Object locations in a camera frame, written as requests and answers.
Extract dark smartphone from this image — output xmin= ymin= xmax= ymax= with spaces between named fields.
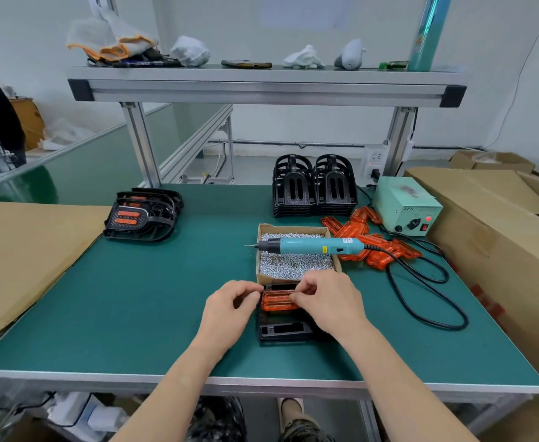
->
xmin=221 ymin=60 xmax=273 ymax=70

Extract person's left forearm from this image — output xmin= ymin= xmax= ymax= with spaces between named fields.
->
xmin=112 ymin=337 xmax=216 ymax=442

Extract green conveyor table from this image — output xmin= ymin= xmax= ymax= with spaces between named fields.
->
xmin=0 ymin=102 xmax=234 ymax=204

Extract small open cardboard box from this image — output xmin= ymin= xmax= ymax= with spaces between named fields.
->
xmin=450 ymin=150 xmax=536 ymax=175

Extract large cardboard box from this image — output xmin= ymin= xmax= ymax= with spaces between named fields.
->
xmin=405 ymin=166 xmax=539 ymax=393

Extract stack of black plastic frames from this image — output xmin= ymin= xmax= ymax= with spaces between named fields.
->
xmin=314 ymin=154 xmax=359 ymax=216
xmin=272 ymin=154 xmax=317 ymax=218

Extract white gloves with orange cuffs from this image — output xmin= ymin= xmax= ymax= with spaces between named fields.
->
xmin=66 ymin=11 xmax=160 ymax=62

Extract crumpled white cloth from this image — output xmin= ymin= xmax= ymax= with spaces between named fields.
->
xmin=170 ymin=36 xmax=211 ymax=68

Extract person's camouflage trousers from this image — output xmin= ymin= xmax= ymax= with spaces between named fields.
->
xmin=186 ymin=396 xmax=335 ymax=442

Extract green power supply box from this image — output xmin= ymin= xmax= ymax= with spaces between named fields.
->
xmin=372 ymin=176 xmax=444 ymax=236

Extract stack of frames with reflectors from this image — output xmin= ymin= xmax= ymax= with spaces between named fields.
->
xmin=103 ymin=188 xmax=185 ymax=242

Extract pile of silver screws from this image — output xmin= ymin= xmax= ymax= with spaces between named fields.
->
xmin=260 ymin=232 xmax=336 ymax=281

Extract white plastic bags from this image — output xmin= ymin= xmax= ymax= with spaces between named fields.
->
xmin=38 ymin=118 xmax=96 ymax=151

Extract black screwdriver cable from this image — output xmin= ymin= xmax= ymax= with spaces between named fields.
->
xmin=364 ymin=225 xmax=470 ymax=331

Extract teal electric screwdriver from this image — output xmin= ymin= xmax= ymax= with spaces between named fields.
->
xmin=244 ymin=238 xmax=367 ymax=257

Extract black plastic frame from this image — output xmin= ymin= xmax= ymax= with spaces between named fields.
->
xmin=257 ymin=282 xmax=335 ymax=347

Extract teal upright tube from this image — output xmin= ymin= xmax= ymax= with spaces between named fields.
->
xmin=407 ymin=0 xmax=454 ymax=72

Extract person's left hand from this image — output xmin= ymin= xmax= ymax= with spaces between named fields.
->
xmin=193 ymin=280 xmax=265 ymax=360

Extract pile of orange reflectors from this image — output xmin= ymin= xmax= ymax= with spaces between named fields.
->
xmin=320 ymin=206 xmax=423 ymax=271

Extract brown cardboard box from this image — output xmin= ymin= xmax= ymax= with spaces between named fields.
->
xmin=9 ymin=97 xmax=46 ymax=151

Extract aluminium shelf frame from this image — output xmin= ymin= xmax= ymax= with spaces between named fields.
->
xmin=67 ymin=0 xmax=468 ymax=189

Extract white folded cloth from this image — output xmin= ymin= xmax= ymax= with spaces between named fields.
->
xmin=282 ymin=45 xmax=326 ymax=69

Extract white power strip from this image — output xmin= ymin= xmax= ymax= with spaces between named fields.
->
xmin=360 ymin=141 xmax=391 ymax=184

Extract grey white glove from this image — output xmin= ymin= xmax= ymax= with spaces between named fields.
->
xmin=334 ymin=38 xmax=367 ymax=71

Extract person's right forearm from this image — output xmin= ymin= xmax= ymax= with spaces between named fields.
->
xmin=342 ymin=318 xmax=480 ymax=442

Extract person's right hand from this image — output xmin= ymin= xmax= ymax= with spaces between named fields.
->
xmin=290 ymin=269 xmax=372 ymax=339

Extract cardboard screw box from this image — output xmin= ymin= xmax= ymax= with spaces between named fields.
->
xmin=255 ymin=223 xmax=343 ymax=287

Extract orange plastic reflector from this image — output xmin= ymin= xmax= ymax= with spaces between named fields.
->
xmin=261 ymin=291 xmax=300 ymax=313

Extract flat cardboard sheet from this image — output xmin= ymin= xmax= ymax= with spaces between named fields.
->
xmin=0 ymin=200 xmax=112 ymax=351

